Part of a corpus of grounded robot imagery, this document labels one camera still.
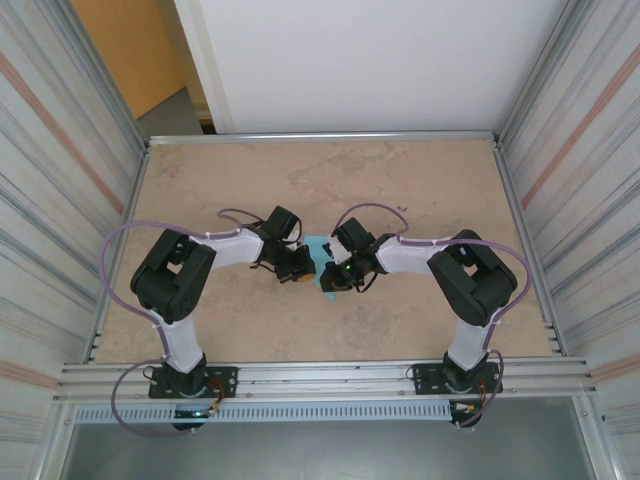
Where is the light blue paper sheet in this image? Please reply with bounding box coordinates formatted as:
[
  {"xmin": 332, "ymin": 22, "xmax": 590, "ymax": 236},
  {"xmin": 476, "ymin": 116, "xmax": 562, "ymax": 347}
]
[{"xmin": 304, "ymin": 234, "xmax": 342, "ymax": 304}]

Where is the grey metal sheet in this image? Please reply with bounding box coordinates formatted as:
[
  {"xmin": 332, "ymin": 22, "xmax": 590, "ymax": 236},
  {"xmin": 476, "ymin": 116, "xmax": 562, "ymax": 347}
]
[{"xmin": 59, "ymin": 399, "xmax": 601, "ymax": 480}]

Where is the small control board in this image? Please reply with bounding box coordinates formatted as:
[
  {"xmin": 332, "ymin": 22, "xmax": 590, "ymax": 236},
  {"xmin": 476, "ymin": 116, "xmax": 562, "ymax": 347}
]
[
  {"xmin": 172, "ymin": 405, "xmax": 221, "ymax": 432},
  {"xmin": 448, "ymin": 399, "xmax": 484, "ymax": 430}
]

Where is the striped translucent side panel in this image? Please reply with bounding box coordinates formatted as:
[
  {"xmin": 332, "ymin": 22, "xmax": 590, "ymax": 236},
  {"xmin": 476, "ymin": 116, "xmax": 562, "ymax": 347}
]
[
  {"xmin": 492, "ymin": 0, "xmax": 640, "ymax": 480},
  {"xmin": 0, "ymin": 0, "xmax": 149, "ymax": 480}
]

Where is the orange wooden door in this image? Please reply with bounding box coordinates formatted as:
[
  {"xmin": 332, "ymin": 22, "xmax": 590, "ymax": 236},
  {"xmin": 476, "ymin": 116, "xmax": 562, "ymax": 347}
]
[{"xmin": 69, "ymin": 0, "xmax": 209, "ymax": 121}]

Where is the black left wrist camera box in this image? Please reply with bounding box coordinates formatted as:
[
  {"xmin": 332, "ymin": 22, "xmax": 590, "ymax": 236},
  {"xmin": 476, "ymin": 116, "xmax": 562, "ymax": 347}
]
[{"xmin": 263, "ymin": 205, "xmax": 303, "ymax": 243}]

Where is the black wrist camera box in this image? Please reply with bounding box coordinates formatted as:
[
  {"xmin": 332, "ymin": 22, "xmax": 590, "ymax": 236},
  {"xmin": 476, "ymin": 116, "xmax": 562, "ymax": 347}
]
[
  {"xmin": 331, "ymin": 217, "xmax": 375, "ymax": 252},
  {"xmin": 263, "ymin": 205, "xmax": 303, "ymax": 243}
]

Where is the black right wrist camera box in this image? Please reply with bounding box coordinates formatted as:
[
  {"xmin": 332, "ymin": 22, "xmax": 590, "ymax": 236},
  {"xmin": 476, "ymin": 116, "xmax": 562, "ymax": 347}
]
[{"xmin": 331, "ymin": 217, "xmax": 375, "ymax": 252}]

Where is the wide aluminium mounting rail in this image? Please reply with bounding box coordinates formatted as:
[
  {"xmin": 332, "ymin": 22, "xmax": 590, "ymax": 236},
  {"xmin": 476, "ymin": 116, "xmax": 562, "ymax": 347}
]
[{"xmin": 52, "ymin": 355, "xmax": 599, "ymax": 404}]

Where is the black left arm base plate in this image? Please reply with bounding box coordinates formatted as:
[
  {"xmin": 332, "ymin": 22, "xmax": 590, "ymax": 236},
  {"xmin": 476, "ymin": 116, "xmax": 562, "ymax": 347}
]
[{"xmin": 148, "ymin": 364, "xmax": 239, "ymax": 400}]

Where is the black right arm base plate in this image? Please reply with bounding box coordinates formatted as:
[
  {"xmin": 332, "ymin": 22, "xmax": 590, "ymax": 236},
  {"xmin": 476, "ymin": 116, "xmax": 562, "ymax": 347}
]
[{"xmin": 410, "ymin": 360, "xmax": 501, "ymax": 396}]

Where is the grey slotted cable duct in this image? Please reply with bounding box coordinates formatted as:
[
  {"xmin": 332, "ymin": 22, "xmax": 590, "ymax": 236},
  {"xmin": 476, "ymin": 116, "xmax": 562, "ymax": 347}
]
[{"xmin": 73, "ymin": 402, "xmax": 454, "ymax": 424}]

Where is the long aluminium table edge rail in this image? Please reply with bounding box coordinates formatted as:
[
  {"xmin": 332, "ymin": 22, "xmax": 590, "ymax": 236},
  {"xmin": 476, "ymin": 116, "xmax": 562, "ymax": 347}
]
[{"xmin": 147, "ymin": 130, "xmax": 501, "ymax": 147}]

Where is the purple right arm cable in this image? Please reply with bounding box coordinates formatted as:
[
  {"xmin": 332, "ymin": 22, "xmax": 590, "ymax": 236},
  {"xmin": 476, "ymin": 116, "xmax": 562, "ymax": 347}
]
[{"xmin": 332, "ymin": 202, "xmax": 531, "ymax": 431}]

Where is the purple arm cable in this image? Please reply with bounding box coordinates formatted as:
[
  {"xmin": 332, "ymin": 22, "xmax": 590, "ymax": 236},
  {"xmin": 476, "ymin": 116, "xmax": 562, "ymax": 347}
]
[
  {"xmin": 332, "ymin": 202, "xmax": 531, "ymax": 431},
  {"xmin": 101, "ymin": 207, "xmax": 261, "ymax": 439}
]

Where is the short aluminium table edge rail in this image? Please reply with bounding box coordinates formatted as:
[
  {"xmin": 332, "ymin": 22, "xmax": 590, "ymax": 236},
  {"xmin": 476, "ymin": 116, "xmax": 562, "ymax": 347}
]
[
  {"xmin": 492, "ymin": 142, "xmax": 565, "ymax": 357},
  {"xmin": 88, "ymin": 142, "xmax": 152, "ymax": 364}
]

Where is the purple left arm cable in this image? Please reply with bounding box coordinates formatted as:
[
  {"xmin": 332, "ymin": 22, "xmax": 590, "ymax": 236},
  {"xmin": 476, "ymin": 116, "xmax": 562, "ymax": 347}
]
[{"xmin": 101, "ymin": 207, "xmax": 261, "ymax": 439}]

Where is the white door frame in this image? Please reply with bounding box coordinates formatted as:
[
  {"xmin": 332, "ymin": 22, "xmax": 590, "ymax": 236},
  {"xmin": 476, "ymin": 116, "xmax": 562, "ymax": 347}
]
[{"xmin": 172, "ymin": 0, "xmax": 236, "ymax": 136}]

